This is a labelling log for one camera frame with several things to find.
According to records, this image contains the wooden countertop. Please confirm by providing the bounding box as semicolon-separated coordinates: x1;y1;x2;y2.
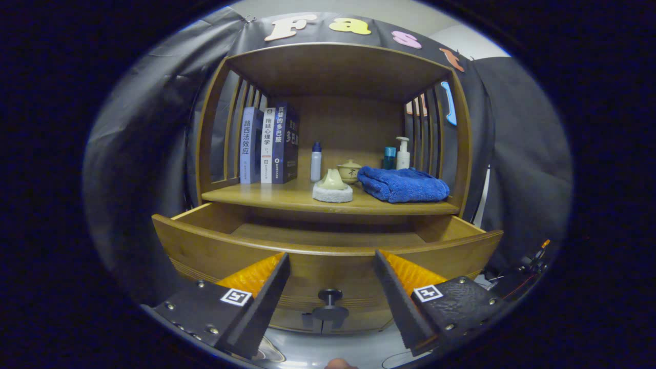
201;177;460;216

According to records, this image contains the beige lidded teacup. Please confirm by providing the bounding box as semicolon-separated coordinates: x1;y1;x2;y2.
337;159;363;184

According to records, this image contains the wooden cabinet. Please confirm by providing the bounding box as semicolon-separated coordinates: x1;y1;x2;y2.
151;42;504;335

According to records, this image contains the white shoe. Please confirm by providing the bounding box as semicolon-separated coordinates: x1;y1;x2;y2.
256;336;286;363

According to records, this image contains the light blue book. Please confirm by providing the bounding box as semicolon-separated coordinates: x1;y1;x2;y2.
239;107;264;185

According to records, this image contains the blue folded towel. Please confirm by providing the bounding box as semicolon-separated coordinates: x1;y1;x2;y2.
357;166;450;203

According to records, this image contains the pale green scrub brush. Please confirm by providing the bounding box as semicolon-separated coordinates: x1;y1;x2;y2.
312;169;354;203

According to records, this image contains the white pump bottle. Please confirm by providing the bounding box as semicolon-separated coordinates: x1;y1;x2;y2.
395;136;411;170

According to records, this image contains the white book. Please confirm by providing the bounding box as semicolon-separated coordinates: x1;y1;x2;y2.
260;107;277;184

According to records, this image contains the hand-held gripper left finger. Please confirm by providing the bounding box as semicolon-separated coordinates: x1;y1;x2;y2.
153;252;291;359

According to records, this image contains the wooden drawer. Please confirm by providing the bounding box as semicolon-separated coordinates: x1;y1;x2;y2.
151;201;504;334

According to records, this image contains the black backdrop cloth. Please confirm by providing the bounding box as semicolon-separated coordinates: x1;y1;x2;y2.
82;5;572;308

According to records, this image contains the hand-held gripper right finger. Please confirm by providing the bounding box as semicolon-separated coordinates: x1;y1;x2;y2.
373;250;513;358

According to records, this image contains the small white bottle blue cap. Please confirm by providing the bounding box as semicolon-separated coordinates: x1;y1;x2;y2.
310;141;323;182

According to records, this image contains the dark tool with orange tip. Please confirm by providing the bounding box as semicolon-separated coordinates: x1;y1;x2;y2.
487;238;551;303

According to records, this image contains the dark blue book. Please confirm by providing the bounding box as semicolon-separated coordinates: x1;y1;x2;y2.
272;104;301;184

